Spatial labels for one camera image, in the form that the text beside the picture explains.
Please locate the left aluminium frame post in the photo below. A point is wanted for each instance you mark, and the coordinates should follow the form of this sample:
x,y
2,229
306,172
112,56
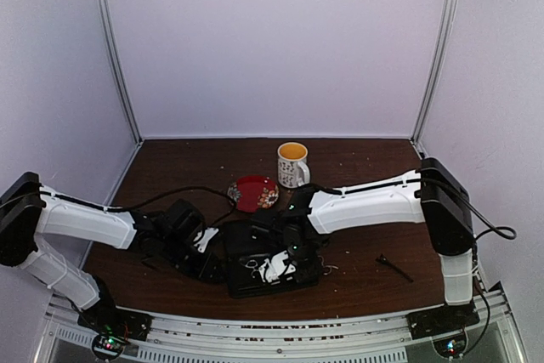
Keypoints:
x,y
116,69

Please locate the white floral mug yellow inside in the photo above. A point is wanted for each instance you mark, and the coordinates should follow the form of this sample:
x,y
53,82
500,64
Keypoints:
x,y
293,170

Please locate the black zippered tool case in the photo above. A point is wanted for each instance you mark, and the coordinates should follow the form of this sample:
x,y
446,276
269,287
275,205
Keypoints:
x,y
243,242

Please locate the front aluminium rail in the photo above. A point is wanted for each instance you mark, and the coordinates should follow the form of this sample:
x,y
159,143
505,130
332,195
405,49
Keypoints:
x,y
374,338

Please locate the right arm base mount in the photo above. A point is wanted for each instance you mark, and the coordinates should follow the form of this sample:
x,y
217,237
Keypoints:
x,y
447,327

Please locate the silver hair cutting scissors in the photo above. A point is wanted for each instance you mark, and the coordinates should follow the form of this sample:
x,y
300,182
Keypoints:
x,y
327,269

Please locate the red floral plate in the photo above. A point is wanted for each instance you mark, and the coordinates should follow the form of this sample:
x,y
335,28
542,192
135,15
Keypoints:
x,y
254,192

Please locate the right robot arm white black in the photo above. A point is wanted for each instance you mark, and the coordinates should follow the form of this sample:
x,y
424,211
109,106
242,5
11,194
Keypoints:
x,y
429,195

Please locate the black hair clip right side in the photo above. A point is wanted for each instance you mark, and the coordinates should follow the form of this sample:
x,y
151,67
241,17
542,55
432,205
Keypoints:
x,y
381,259

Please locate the aluminium frame post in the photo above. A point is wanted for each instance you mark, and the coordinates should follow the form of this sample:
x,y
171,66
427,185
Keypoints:
x,y
116,69
445,26

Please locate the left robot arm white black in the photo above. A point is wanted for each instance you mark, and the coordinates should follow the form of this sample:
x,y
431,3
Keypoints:
x,y
30,210

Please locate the silver thinning scissors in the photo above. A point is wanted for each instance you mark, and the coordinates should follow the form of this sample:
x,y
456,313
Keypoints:
x,y
257,270

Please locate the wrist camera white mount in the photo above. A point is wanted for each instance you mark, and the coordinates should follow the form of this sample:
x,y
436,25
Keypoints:
x,y
272,269
203,239

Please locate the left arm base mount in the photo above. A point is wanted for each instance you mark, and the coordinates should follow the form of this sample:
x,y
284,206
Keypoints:
x,y
114,327

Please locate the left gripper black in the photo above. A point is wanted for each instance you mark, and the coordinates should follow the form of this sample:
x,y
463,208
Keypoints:
x,y
207,265

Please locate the right aluminium frame post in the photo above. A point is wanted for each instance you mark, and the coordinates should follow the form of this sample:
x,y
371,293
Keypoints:
x,y
445,26

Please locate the black hair clip near mug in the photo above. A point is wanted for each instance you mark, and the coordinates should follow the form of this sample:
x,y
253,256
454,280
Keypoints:
x,y
149,262

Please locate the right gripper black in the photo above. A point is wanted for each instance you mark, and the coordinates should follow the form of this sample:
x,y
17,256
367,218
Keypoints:
x,y
315,269

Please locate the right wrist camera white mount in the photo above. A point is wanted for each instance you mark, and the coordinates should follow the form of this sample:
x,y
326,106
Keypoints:
x,y
272,269

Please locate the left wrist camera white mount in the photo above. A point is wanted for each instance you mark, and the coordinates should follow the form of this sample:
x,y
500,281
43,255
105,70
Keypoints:
x,y
203,239

